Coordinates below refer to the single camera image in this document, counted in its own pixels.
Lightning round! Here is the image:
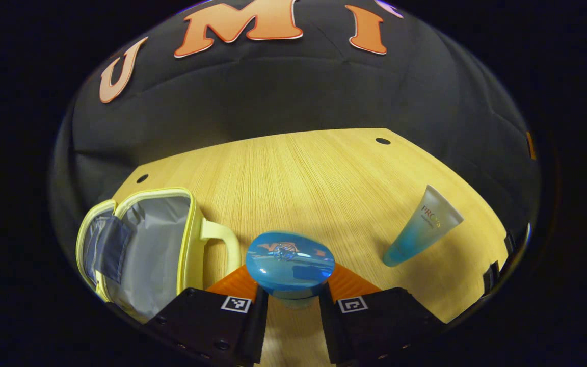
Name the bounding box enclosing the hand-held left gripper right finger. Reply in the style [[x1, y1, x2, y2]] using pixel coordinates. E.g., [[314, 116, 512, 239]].
[[319, 263, 447, 365]]

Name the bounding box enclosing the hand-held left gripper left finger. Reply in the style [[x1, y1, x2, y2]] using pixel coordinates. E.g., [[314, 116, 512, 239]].
[[146, 264, 269, 367]]

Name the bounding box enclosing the blue bottle with blue cap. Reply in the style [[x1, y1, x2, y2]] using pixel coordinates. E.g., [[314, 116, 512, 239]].
[[245, 231, 336, 309]]

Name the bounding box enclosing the blue gradient cream tube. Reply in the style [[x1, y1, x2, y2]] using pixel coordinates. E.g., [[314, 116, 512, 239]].
[[382, 185, 465, 267]]

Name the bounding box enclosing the pale yellow suitcase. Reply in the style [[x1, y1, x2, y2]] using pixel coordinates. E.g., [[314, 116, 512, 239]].
[[75, 187, 242, 324]]

